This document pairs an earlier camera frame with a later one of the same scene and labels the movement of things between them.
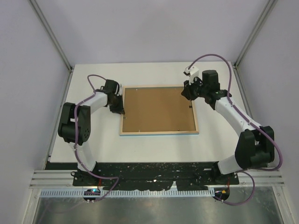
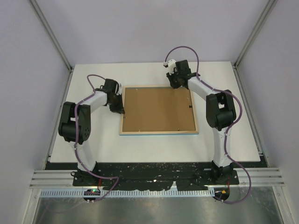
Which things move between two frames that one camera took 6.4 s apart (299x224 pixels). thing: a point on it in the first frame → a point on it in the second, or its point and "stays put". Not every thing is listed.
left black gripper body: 117,106 stays put
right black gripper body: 196,87 → 174,80
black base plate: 147,176 stays put
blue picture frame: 157,110 stays put
